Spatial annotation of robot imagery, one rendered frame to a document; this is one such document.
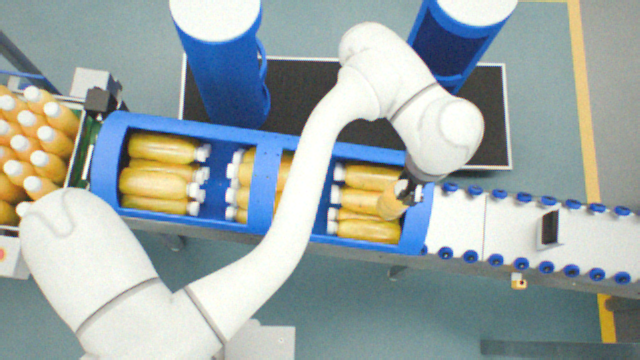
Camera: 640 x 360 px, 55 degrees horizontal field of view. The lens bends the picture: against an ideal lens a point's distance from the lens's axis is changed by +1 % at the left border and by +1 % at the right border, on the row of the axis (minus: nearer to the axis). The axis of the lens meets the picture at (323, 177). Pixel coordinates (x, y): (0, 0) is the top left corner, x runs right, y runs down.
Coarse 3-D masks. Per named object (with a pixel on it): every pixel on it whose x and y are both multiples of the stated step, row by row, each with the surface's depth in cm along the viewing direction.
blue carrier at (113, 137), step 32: (128, 128) 176; (160, 128) 158; (192, 128) 160; (224, 128) 163; (96, 160) 153; (128, 160) 180; (224, 160) 181; (256, 160) 155; (384, 160) 159; (96, 192) 156; (224, 192) 181; (256, 192) 154; (192, 224) 164; (224, 224) 161; (256, 224) 159; (320, 224) 178; (416, 224) 156
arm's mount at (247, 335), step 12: (240, 336) 159; (252, 336) 159; (264, 336) 160; (276, 336) 160; (288, 336) 160; (228, 348) 158; (240, 348) 159; (252, 348) 159; (264, 348) 159; (276, 348) 159; (288, 348) 159
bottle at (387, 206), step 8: (392, 184) 137; (384, 192) 140; (392, 192) 136; (384, 200) 140; (392, 200) 137; (376, 208) 152; (384, 208) 144; (392, 208) 140; (400, 208) 138; (384, 216) 150; (392, 216) 147
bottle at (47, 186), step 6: (42, 180) 167; (48, 180) 170; (42, 186) 167; (48, 186) 168; (54, 186) 171; (60, 186) 178; (30, 192) 166; (36, 192) 166; (42, 192) 167; (48, 192) 169; (36, 198) 168
